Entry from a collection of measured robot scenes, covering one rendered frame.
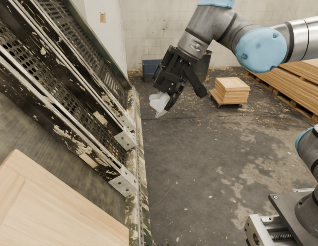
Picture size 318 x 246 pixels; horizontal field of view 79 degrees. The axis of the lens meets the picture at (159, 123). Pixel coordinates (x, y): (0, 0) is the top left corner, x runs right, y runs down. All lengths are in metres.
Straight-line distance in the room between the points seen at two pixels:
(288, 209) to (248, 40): 0.59
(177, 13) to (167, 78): 4.98
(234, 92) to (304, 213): 2.90
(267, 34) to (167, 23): 5.11
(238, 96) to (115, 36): 2.51
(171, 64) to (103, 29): 3.59
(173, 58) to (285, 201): 0.61
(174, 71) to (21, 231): 0.51
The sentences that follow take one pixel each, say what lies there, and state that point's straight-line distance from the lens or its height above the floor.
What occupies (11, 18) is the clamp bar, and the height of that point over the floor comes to 1.57.
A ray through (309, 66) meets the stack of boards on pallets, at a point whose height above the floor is 0.75.
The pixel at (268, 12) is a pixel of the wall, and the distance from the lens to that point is 6.32.
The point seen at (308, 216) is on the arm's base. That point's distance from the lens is 0.78.
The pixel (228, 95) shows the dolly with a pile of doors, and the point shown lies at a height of 0.27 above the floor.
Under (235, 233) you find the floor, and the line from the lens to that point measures 1.94.
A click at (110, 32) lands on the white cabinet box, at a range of 4.08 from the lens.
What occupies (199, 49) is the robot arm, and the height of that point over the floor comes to 1.52.
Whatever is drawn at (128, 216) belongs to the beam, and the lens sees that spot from 0.87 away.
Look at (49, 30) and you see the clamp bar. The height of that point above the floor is 1.51.
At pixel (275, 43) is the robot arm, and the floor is 1.56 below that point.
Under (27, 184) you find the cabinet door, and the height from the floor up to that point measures 1.25.
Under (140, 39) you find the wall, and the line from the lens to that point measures 5.47.
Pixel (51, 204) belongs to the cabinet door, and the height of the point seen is 1.18.
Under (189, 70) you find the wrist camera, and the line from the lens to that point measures 0.55.
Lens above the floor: 1.62
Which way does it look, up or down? 32 degrees down
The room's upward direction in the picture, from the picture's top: straight up
